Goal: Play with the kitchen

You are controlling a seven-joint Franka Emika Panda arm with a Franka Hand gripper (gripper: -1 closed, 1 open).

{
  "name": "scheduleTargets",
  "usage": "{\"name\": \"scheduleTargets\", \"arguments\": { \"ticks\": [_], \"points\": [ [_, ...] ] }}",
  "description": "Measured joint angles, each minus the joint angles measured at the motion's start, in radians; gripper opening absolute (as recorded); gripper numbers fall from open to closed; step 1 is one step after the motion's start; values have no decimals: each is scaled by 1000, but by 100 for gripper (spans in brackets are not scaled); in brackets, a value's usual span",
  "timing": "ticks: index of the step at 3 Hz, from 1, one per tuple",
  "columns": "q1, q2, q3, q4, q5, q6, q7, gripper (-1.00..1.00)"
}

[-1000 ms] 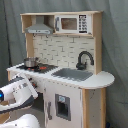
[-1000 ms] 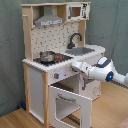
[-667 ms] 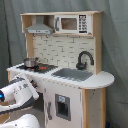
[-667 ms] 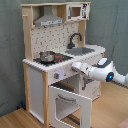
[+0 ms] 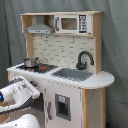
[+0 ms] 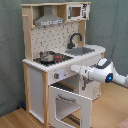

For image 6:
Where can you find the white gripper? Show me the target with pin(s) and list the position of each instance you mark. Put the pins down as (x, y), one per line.
(90, 72)

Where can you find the white oven door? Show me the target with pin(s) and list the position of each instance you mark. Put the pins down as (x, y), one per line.
(62, 103)

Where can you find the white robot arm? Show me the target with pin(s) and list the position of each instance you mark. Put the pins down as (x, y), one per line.
(104, 72)

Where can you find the wooden toy kitchen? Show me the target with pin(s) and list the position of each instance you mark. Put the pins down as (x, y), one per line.
(38, 78)

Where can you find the grey toy sink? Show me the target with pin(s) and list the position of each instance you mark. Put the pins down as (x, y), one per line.
(79, 51)

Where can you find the white cabinet door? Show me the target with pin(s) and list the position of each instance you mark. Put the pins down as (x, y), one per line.
(89, 88)

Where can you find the black toy stovetop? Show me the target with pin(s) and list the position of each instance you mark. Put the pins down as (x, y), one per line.
(58, 59)

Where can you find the black toy faucet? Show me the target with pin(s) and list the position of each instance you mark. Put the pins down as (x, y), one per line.
(73, 40)

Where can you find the silver toy pot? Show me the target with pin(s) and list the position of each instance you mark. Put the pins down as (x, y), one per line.
(47, 56)

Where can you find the toy microwave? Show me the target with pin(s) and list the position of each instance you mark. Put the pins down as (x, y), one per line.
(78, 11)

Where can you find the grey range hood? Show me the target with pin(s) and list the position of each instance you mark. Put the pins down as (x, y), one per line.
(48, 18)

